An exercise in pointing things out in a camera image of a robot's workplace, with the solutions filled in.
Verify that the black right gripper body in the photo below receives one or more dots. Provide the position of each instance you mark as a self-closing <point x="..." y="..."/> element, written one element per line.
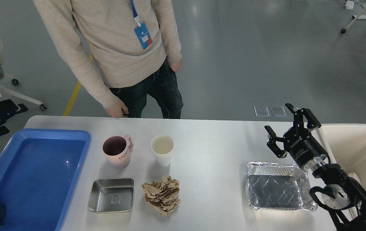
<point x="305" y="150"/>

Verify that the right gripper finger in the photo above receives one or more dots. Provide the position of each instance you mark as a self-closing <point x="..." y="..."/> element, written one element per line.
<point x="304" y="120"/>
<point x="272" y="143"/>

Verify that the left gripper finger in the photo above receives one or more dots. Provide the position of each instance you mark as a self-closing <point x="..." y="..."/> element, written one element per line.
<point x="9" y="109"/>

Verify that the pink mug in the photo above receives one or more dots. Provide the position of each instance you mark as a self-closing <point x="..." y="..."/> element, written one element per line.
<point x="118" y="150"/>

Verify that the stainless steel rectangular tray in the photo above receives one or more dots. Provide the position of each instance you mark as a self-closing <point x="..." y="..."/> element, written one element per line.
<point x="112" y="195"/>

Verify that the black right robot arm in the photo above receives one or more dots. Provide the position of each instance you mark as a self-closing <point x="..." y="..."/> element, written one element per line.
<point x="343" y="197"/>

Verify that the person right hand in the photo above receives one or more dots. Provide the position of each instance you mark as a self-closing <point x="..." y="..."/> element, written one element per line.
<point x="118" y="110"/>

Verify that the person left hand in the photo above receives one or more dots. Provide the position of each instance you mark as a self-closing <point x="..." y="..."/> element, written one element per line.
<point x="176" y="66"/>

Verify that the aluminium foil tray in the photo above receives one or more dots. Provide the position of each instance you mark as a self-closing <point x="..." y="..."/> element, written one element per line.
<point x="274" y="186"/>

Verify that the right clear floor plate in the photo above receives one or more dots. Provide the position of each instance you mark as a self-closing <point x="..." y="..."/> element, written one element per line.
<point x="278" y="111"/>

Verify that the clear floor plate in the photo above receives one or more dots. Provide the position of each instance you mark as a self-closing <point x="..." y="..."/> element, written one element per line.
<point x="261" y="111"/>
<point x="278" y="111"/>

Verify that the left clear floor plate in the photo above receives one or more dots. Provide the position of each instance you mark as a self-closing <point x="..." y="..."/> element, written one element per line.
<point x="261" y="111"/>

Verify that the beige plastic bin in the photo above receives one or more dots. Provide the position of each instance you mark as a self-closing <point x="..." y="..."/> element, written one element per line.
<point x="346" y="146"/>

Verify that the white paper cup in bin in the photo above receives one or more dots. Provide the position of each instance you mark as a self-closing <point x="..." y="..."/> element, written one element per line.
<point x="354" y="176"/>

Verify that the blue plastic tray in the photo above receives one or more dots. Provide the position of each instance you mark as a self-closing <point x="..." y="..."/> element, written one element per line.
<point x="39" y="170"/>

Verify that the crumpled brown paper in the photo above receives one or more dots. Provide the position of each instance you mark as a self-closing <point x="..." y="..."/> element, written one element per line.
<point x="163" y="195"/>

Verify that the person in beige sweater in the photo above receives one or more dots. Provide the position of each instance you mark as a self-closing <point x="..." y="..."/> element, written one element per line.
<point x="119" y="49"/>

